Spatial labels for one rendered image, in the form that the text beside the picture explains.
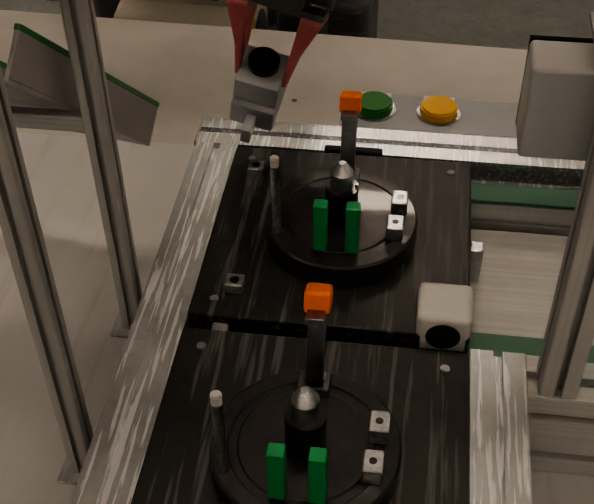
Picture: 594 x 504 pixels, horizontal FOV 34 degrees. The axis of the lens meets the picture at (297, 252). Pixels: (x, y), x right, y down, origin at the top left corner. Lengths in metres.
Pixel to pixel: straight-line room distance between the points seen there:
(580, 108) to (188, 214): 0.43
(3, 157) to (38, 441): 0.35
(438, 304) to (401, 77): 0.56
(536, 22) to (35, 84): 2.58
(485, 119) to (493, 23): 2.14
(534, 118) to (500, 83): 0.67
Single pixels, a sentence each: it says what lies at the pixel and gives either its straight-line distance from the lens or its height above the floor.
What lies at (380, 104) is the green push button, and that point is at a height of 0.97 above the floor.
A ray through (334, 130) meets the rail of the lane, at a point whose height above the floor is 0.96.
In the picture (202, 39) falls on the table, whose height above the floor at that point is 0.86.
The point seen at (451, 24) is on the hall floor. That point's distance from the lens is 3.19.
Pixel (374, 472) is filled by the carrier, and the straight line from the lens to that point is 0.70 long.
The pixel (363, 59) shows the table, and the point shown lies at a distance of 1.36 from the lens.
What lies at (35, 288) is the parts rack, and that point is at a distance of 0.72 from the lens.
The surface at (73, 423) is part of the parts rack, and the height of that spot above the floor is 0.93.
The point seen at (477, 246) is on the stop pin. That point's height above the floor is 0.97.
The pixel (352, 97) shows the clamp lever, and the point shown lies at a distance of 0.91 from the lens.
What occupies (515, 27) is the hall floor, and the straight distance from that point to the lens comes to 3.21.
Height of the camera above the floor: 1.58
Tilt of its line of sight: 43 degrees down
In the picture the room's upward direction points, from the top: 1 degrees counter-clockwise
